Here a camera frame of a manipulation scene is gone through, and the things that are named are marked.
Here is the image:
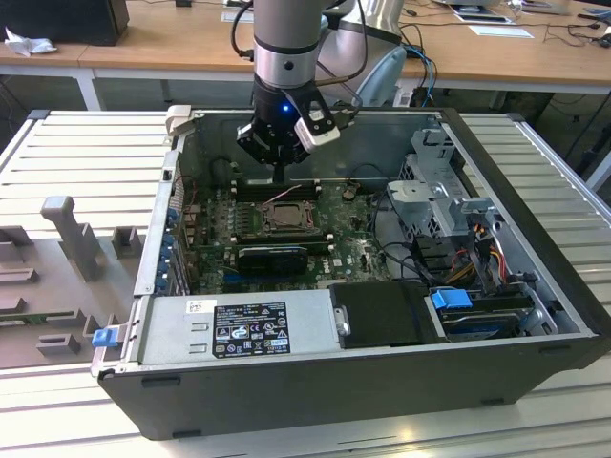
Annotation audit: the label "white bordered paper sheet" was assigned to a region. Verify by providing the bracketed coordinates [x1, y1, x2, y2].
[453, 12, 516, 25]

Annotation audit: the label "black plastic drive cover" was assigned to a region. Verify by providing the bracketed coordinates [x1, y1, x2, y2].
[327, 280, 448, 349]

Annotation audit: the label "black open PC case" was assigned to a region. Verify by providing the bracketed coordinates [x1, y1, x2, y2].
[90, 105, 611, 443]

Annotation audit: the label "wooden desk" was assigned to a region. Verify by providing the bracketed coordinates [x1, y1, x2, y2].
[0, 0, 611, 95]

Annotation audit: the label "black graphics card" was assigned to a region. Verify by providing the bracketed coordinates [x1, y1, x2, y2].
[237, 245, 310, 277]

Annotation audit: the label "beige plastic case handle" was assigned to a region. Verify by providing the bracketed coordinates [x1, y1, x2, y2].
[164, 104, 198, 144]

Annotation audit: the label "pale blue paper sheet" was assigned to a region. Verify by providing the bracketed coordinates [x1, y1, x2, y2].
[469, 24, 535, 40]

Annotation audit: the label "crumpled white paper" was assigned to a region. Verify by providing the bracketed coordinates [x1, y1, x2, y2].
[3, 26, 59, 58]

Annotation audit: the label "metal CPU socket cover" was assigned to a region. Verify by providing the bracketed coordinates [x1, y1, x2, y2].
[262, 200, 317, 234]

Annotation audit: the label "CPU socket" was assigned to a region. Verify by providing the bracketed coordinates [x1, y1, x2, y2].
[260, 199, 320, 235]

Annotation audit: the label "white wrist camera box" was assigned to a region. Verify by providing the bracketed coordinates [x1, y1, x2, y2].
[293, 97, 343, 155]

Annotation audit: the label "yellow red power wires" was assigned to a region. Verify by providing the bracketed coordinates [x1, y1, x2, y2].
[443, 238, 508, 283]

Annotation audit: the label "metal wire locking lever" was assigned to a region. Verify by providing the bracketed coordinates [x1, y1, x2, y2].
[266, 183, 304, 203]

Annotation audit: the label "grey parts rack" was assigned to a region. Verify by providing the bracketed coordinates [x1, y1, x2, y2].
[0, 195, 150, 372]

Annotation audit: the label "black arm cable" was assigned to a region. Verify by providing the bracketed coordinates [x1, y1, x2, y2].
[230, 0, 255, 64]

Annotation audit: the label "grey power supply unit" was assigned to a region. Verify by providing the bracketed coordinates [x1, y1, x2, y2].
[137, 289, 341, 367]

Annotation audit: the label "green motherboard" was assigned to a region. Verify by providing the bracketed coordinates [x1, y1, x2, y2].
[183, 183, 407, 295]

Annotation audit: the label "silver metal drive cage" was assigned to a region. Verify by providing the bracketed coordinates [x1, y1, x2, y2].
[385, 127, 502, 239]

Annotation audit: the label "green RAM stick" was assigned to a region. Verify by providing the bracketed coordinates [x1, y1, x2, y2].
[237, 230, 333, 248]

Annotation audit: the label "black RAM slot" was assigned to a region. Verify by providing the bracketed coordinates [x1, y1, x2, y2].
[236, 193, 322, 201]
[236, 177, 320, 187]
[236, 188, 321, 197]
[236, 183, 320, 192]

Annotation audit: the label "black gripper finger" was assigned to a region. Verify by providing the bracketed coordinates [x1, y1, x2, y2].
[236, 122, 283, 185]
[281, 150, 313, 185]

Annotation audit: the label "black round board component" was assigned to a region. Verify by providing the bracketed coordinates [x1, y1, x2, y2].
[209, 158, 234, 188]

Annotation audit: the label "black box on desk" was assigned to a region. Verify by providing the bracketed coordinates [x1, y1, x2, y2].
[0, 0, 131, 48]

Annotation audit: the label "pale blue teach pendant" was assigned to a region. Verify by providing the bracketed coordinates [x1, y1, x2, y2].
[356, 45, 410, 109]

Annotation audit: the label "hard disk in blue carrier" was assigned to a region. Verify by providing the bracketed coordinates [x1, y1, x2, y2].
[427, 285, 532, 343]

